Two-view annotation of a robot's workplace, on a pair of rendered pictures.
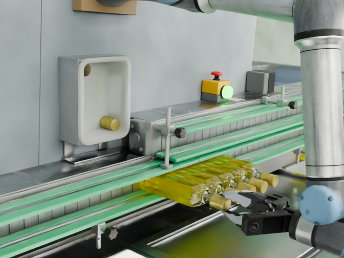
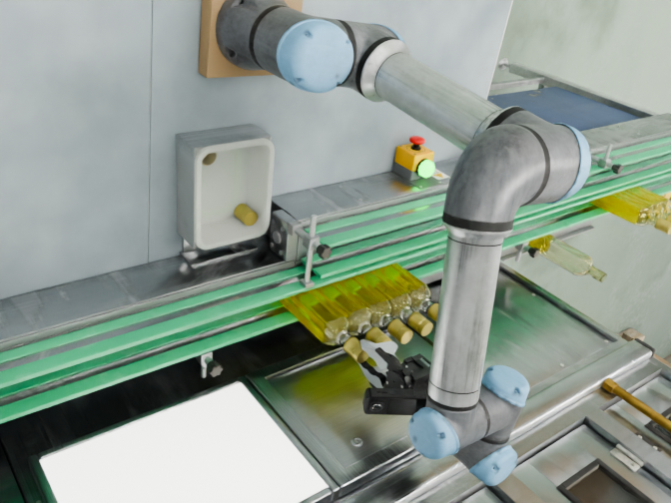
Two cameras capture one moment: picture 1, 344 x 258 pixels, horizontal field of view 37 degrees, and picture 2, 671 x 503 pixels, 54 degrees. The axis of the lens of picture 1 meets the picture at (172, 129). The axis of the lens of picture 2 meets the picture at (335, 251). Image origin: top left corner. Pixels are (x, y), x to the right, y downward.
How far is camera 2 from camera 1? 0.44 m
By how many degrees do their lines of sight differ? 18
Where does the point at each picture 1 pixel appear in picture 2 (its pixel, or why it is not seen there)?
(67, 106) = (184, 199)
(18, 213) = (92, 349)
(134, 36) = (293, 98)
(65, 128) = (183, 223)
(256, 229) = (378, 409)
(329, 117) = (463, 334)
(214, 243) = (348, 388)
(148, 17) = not seen: hidden behind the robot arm
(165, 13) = not seen: hidden behind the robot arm
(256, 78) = not seen: hidden behind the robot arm
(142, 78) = (302, 150)
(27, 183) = (120, 298)
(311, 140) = (437, 353)
